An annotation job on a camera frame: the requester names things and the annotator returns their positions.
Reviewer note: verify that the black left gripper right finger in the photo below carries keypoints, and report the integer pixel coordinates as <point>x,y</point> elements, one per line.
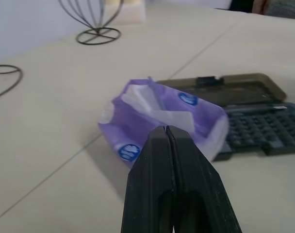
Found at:
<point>201,189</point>

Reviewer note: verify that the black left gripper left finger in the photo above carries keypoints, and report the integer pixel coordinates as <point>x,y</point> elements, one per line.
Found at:
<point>147,184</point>

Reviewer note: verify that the dark plastic case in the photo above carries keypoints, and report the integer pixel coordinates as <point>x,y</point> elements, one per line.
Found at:
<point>254,116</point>

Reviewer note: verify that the purple tissue pack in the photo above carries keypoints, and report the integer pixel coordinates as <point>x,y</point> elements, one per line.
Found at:
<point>140,121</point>

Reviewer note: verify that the grey clothed person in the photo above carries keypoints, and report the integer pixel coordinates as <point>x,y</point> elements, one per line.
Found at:
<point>276,7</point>

